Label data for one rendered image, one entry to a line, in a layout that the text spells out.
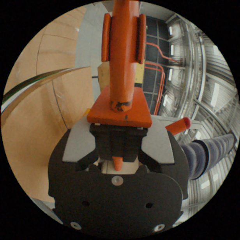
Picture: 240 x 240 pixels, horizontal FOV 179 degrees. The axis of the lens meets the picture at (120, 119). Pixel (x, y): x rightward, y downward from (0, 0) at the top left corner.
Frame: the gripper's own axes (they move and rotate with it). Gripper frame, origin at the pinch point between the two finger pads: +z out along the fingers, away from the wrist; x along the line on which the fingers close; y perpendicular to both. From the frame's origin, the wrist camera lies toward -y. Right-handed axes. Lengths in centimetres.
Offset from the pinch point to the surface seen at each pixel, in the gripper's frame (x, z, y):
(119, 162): 0.1, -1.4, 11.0
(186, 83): 399, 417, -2
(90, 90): -11.1, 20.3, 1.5
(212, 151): 47, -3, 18
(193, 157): 28.1, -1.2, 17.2
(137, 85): 213, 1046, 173
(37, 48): -61, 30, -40
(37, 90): -12.6, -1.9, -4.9
